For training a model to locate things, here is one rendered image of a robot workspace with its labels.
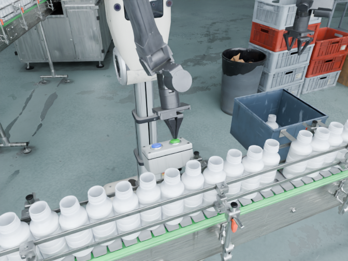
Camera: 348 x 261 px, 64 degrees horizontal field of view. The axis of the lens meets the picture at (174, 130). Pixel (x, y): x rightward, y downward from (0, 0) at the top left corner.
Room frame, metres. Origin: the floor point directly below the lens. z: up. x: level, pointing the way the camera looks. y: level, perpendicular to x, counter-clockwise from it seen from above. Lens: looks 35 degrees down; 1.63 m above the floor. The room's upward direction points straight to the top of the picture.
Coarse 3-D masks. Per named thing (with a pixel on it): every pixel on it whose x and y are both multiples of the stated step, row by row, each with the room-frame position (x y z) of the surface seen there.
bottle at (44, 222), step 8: (32, 208) 0.39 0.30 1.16; (40, 208) 0.40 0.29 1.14; (48, 208) 0.38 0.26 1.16; (32, 216) 0.37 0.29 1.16; (40, 216) 0.37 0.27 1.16; (48, 216) 0.38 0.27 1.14; (56, 216) 0.39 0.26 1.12; (32, 224) 0.37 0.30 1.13; (40, 224) 0.36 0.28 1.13; (48, 224) 0.37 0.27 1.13; (56, 224) 0.38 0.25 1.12; (32, 232) 0.36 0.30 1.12; (40, 232) 0.35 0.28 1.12; (48, 232) 0.36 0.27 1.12; (56, 232) 0.37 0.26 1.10; (56, 240) 0.36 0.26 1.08; (64, 240) 0.38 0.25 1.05; (40, 248) 0.36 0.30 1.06; (48, 248) 0.35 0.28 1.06; (56, 248) 0.36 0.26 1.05; (64, 248) 0.37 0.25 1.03; (48, 256) 0.35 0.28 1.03
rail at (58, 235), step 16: (288, 144) 0.67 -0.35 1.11; (304, 160) 0.60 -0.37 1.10; (192, 192) 0.47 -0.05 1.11; (144, 208) 0.42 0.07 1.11; (208, 208) 0.49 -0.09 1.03; (96, 224) 0.38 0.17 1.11; (160, 224) 0.44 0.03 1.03; (48, 240) 0.35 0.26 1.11; (112, 240) 0.39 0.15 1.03; (0, 256) 0.31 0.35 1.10; (64, 256) 0.35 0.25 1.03
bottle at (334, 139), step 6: (330, 126) 0.69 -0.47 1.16; (336, 126) 0.70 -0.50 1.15; (342, 126) 0.69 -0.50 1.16; (330, 132) 0.68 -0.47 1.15; (336, 132) 0.67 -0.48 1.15; (330, 138) 0.67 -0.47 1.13; (336, 138) 0.67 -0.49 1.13; (330, 144) 0.67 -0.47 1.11; (336, 144) 0.66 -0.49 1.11; (330, 156) 0.66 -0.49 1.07; (324, 162) 0.66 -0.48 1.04; (330, 162) 0.66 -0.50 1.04
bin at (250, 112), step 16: (256, 96) 1.31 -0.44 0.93; (272, 96) 1.35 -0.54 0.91; (288, 96) 1.32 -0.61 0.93; (240, 112) 1.20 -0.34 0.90; (256, 112) 1.32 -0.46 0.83; (272, 112) 1.36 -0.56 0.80; (288, 112) 1.30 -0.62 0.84; (304, 112) 1.20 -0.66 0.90; (320, 112) 1.13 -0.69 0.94; (240, 128) 1.18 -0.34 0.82; (256, 128) 1.07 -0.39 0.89; (272, 128) 0.98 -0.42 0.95; (288, 128) 1.01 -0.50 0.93; (304, 128) 1.04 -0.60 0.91; (256, 144) 1.05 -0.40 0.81
